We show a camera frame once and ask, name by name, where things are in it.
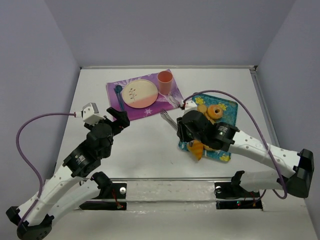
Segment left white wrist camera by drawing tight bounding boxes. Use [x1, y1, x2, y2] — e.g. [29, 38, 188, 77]
[81, 102, 105, 126]

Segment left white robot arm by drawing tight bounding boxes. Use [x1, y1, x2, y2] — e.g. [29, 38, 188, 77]
[6, 103, 130, 240]

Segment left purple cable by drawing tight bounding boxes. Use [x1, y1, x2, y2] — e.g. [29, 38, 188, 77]
[16, 112, 83, 227]

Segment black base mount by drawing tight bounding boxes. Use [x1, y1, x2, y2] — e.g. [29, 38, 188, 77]
[79, 171, 127, 211]
[214, 170, 263, 210]

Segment blue plastic spoon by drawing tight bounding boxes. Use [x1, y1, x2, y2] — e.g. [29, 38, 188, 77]
[114, 84, 125, 112]

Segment pink plastic cup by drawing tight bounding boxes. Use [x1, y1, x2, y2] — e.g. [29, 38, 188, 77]
[157, 70, 173, 95]

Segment small round bun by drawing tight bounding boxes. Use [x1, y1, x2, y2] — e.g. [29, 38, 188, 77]
[197, 104, 207, 114]

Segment cream and pink plate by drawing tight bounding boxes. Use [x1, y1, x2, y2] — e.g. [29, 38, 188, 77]
[121, 79, 158, 109]

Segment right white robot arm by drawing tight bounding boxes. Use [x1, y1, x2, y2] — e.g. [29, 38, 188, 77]
[177, 110, 314, 199]

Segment glazed donut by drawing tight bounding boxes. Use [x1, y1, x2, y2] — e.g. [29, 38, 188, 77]
[207, 104, 224, 120]

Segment orange croissant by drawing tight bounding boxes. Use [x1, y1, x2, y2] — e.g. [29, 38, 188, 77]
[187, 140, 204, 161]

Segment metal tongs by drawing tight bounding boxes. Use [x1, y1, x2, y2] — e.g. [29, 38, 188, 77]
[160, 109, 178, 132]

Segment purple floral placemat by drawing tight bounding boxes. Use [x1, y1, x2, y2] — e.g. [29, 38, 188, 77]
[106, 69, 183, 121]

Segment purple cable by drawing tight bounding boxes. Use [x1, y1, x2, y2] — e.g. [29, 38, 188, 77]
[16, 112, 83, 227]
[180, 89, 288, 200]

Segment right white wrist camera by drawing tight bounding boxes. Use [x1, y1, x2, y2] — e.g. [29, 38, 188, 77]
[180, 100, 198, 114]

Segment teal floral tray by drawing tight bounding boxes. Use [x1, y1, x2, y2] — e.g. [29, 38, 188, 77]
[188, 93, 238, 163]

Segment light round bun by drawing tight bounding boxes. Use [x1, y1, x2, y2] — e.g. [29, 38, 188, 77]
[203, 144, 215, 152]

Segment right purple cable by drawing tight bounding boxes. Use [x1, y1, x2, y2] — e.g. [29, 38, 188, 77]
[180, 89, 288, 200]

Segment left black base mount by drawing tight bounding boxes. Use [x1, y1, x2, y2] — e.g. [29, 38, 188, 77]
[79, 171, 127, 211]

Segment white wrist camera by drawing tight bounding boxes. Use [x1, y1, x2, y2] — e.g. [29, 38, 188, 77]
[180, 100, 198, 114]
[81, 102, 105, 126]

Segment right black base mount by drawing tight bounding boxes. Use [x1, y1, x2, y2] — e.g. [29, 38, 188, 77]
[214, 170, 263, 210]

